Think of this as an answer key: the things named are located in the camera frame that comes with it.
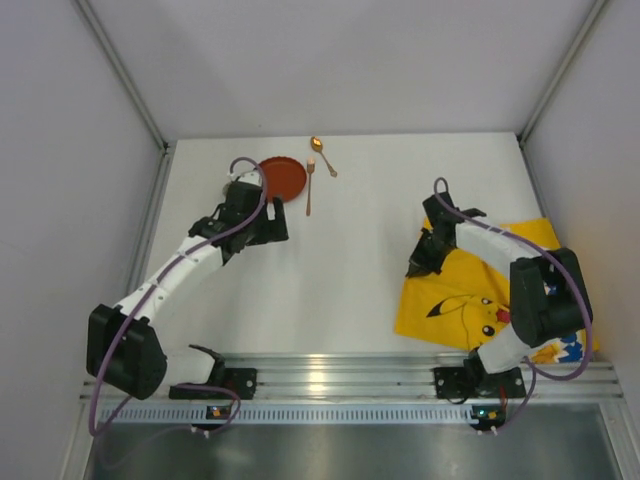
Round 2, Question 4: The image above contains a left aluminium frame post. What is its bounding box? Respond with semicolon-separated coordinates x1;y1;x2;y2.
73;0;169;151

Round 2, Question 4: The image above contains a right aluminium frame post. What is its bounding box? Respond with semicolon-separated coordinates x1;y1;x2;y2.
517;0;614;144

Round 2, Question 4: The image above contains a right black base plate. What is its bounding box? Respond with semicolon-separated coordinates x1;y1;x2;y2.
433;366;526;401

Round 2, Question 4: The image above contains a gold fork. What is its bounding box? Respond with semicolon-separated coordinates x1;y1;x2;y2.
306;157;315;217

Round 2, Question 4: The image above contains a slotted grey cable duct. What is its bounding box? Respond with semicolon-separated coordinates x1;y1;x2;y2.
114;403;504;425

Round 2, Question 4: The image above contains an aluminium frame post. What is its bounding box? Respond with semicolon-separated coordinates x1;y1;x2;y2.
73;0;169;151
517;0;614;144

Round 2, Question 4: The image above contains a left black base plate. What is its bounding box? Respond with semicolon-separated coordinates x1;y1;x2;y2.
169;367;258;400

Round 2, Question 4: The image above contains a red round plate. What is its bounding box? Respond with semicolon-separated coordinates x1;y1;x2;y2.
259;156;307;203

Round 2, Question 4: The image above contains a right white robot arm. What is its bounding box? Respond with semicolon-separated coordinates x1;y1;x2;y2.
395;192;594;397

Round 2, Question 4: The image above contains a yellow Pikachu placemat cloth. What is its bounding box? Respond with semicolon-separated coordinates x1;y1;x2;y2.
394;218;586;364

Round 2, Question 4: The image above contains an aluminium mounting rail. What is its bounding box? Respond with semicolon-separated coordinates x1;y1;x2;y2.
79;352;624;402

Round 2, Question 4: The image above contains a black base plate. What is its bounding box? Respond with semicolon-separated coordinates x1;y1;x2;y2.
433;366;526;401
169;367;258;400

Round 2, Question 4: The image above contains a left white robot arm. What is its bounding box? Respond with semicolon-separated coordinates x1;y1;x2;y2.
86;168;288;400

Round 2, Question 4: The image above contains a gold spoon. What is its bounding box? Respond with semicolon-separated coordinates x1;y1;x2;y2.
310;136;338;178

